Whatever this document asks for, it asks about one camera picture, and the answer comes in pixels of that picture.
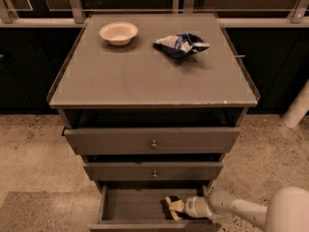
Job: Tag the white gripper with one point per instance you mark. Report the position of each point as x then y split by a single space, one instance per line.
191 206

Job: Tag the green yellow sponge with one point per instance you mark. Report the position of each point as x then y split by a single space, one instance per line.
165 209

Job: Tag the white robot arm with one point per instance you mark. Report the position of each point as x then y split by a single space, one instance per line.
287 210

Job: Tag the grey middle drawer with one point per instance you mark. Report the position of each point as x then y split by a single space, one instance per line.
153 171

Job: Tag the grey drawer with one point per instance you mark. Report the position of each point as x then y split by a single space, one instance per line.
153 171
138 209
146 141

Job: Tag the grey bottom drawer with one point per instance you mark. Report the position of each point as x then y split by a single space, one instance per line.
138 209

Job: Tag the grey drawer cabinet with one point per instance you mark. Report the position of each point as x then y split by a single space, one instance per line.
138 86

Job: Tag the grey top drawer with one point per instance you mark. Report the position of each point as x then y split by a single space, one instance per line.
146 141

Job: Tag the crumpled blue chip bag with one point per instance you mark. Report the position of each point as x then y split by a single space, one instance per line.
181 45

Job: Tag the white paper bowl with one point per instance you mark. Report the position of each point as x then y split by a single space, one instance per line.
118 33

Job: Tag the white pipe post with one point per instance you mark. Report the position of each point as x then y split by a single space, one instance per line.
298 108

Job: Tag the metal railing frame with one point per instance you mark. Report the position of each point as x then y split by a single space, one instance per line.
226 13

